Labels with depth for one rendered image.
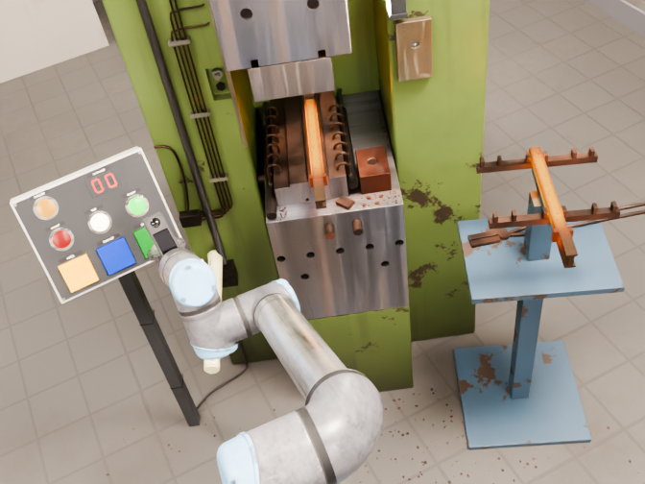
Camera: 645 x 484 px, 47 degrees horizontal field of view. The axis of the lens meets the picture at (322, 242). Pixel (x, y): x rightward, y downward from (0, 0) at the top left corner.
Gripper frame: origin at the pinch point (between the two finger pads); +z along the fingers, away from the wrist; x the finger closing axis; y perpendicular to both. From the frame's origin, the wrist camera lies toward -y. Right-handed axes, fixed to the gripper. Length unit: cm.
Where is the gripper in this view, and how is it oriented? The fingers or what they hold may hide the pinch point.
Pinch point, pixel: (159, 242)
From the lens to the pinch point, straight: 186.8
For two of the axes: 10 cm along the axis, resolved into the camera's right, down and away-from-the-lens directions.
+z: -3.6, -1.8, 9.1
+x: 8.7, -4.2, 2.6
